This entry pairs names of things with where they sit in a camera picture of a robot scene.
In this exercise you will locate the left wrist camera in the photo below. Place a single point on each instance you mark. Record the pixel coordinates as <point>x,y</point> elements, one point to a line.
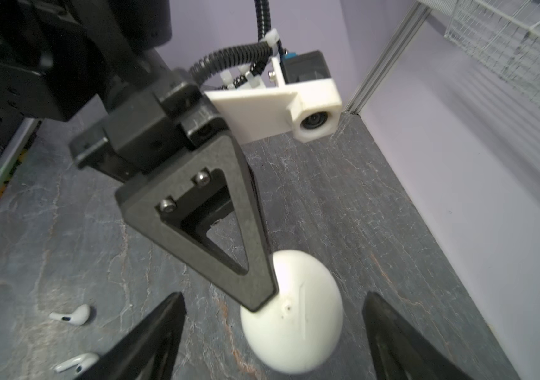
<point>304,101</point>

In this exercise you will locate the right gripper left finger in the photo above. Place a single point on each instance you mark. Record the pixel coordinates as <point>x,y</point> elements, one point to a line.
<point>150,350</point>

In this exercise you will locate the white earbud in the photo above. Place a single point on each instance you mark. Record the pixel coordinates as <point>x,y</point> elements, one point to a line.
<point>78,317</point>
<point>79,364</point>

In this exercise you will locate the long white wire basket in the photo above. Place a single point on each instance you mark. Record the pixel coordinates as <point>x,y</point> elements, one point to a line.
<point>502,35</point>

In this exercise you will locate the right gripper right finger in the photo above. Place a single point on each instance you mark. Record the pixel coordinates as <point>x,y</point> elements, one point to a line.
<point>398,351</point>

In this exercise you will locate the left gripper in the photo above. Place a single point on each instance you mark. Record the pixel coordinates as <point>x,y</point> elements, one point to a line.
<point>175,205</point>

